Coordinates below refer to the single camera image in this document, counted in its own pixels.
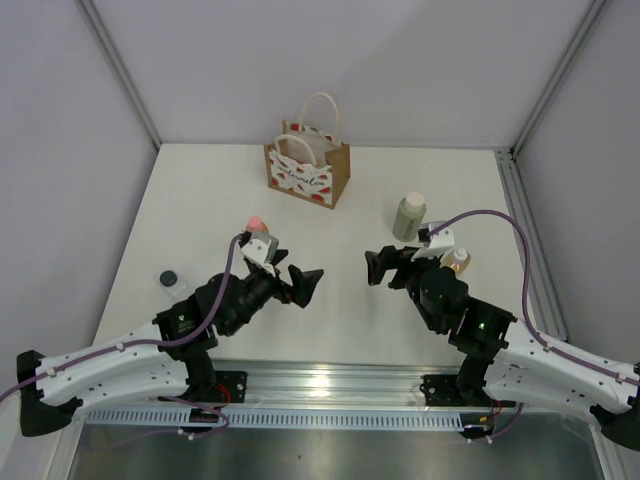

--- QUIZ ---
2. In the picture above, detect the white slotted cable duct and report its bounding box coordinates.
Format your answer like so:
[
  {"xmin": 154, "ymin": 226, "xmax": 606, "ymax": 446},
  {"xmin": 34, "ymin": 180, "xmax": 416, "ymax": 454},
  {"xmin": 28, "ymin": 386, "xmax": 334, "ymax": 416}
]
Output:
[{"xmin": 85, "ymin": 405, "xmax": 464, "ymax": 432}]

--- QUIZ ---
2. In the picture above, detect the left aluminium frame post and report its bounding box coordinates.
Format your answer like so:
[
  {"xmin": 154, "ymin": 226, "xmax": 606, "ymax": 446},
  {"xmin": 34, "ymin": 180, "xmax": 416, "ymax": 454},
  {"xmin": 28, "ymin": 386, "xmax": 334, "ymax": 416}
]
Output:
[{"xmin": 74, "ymin": 0, "xmax": 162, "ymax": 152}]

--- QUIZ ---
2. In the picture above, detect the green bottle white cap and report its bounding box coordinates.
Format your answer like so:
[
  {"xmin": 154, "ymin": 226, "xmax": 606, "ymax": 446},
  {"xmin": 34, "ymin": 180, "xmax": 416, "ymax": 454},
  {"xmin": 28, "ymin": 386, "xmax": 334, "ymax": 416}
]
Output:
[{"xmin": 392, "ymin": 192, "xmax": 426, "ymax": 242}]

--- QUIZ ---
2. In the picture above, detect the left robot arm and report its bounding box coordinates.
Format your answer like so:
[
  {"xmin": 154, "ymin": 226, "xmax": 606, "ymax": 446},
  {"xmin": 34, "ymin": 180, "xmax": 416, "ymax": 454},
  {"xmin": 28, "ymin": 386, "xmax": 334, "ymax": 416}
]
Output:
[{"xmin": 16, "ymin": 263, "xmax": 324, "ymax": 437}]

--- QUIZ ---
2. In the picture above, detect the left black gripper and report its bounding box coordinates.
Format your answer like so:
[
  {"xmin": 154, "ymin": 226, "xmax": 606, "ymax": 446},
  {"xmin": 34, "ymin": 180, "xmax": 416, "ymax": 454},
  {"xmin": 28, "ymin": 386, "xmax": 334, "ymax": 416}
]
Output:
[{"xmin": 223, "ymin": 249, "xmax": 322, "ymax": 336}]

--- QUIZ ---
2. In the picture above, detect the small amber bottle white cap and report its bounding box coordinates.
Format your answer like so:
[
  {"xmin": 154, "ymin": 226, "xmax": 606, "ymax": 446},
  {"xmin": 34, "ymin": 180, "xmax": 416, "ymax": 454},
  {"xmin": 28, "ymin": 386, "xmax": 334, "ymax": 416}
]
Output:
[{"xmin": 440, "ymin": 247, "xmax": 471, "ymax": 277}]

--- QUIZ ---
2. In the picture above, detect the right aluminium frame post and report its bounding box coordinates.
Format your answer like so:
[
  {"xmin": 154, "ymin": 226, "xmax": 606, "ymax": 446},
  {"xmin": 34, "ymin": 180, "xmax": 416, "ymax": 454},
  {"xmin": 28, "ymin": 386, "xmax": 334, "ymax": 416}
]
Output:
[{"xmin": 510, "ymin": 0, "xmax": 612, "ymax": 160}]

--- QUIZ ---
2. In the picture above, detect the small jar dark lid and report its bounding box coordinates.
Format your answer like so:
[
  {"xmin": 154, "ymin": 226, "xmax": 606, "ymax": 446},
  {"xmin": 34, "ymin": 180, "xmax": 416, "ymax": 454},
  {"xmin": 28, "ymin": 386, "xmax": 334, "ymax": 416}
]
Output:
[{"xmin": 158, "ymin": 269, "xmax": 189, "ymax": 301}]

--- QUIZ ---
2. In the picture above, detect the orange bottle pink cap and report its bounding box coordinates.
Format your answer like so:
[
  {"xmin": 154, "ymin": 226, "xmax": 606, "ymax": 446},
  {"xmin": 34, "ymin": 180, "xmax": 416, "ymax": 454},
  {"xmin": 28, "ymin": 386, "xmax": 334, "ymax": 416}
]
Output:
[{"xmin": 244, "ymin": 216, "xmax": 269, "ymax": 234}]

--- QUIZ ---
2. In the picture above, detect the aluminium frame post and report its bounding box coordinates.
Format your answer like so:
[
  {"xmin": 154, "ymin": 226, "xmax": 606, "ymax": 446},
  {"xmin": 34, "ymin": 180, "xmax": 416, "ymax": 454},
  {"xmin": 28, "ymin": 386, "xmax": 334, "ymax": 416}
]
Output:
[
  {"xmin": 74, "ymin": 0, "xmax": 162, "ymax": 152},
  {"xmin": 510, "ymin": 0, "xmax": 612, "ymax": 160}
]

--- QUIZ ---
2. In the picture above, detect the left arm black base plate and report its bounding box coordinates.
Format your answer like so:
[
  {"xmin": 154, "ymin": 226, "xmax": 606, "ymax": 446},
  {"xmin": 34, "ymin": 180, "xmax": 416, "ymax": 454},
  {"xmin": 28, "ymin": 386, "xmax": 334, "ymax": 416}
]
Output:
[{"xmin": 179, "ymin": 370, "xmax": 248, "ymax": 404}]

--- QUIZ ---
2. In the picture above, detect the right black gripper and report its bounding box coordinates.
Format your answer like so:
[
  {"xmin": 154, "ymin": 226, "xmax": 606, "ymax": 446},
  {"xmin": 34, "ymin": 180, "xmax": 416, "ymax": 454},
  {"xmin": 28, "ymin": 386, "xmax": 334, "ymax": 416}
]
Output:
[{"xmin": 364, "ymin": 246, "xmax": 441, "ymax": 333}]

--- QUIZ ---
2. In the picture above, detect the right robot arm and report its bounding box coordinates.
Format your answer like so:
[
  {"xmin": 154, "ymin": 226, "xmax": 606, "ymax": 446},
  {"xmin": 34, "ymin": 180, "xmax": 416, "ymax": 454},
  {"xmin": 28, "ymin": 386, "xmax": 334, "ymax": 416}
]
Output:
[{"xmin": 365, "ymin": 246, "xmax": 639, "ymax": 450}]

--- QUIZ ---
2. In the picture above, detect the right side aluminium rail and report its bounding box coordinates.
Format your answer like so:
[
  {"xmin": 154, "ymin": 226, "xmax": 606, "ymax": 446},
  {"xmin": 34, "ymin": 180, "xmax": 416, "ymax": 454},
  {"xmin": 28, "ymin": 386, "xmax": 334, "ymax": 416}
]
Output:
[{"xmin": 494, "ymin": 147, "xmax": 569, "ymax": 341}]

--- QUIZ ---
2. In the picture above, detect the aluminium mounting rail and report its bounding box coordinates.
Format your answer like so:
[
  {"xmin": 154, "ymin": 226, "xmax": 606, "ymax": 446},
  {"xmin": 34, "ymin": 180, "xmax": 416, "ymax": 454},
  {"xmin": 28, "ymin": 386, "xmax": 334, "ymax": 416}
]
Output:
[{"xmin": 212, "ymin": 359, "xmax": 459, "ymax": 410}]

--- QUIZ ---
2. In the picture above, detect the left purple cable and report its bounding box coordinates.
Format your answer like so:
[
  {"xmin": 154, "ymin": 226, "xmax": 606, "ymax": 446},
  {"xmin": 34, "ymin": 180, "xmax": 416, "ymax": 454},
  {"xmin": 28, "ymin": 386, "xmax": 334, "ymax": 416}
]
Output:
[{"xmin": 0, "ymin": 234, "xmax": 247, "ymax": 444}]

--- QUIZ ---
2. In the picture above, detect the watermelon print canvas bag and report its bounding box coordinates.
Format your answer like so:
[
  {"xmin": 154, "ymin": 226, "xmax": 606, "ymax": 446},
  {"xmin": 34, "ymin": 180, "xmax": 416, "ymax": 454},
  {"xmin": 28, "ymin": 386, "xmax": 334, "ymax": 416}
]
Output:
[{"xmin": 264, "ymin": 92, "xmax": 351, "ymax": 210}]

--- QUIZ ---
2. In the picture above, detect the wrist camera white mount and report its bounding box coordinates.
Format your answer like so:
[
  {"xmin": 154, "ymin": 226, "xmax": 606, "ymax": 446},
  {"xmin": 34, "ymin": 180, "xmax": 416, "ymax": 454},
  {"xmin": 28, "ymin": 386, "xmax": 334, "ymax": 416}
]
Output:
[
  {"xmin": 411, "ymin": 222, "xmax": 455, "ymax": 261},
  {"xmin": 240, "ymin": 231, "xmax": 279, "ymax": 277}
]

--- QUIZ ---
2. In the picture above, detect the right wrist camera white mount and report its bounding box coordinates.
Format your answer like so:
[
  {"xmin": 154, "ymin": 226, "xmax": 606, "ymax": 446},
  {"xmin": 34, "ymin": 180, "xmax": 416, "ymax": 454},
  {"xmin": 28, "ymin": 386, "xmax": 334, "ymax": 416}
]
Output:
[{"xmin": 411, "ymin": 222, "xmax": 455, "ymax": 261}]

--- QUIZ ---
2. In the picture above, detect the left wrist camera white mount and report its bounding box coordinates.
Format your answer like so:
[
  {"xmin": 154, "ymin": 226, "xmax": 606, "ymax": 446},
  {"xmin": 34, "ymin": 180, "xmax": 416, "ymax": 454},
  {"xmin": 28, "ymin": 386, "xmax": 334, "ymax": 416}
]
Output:
[{"xmin": 240, "ymin": 231, "xmax": 279, "ymax": 277}]

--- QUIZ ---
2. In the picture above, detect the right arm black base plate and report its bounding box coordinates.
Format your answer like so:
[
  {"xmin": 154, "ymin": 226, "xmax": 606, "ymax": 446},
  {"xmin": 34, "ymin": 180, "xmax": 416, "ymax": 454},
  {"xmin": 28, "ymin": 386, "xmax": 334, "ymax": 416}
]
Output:
[{"xmin": 419, "ymin": 371, "xmax": 497, "ymax": 408}]

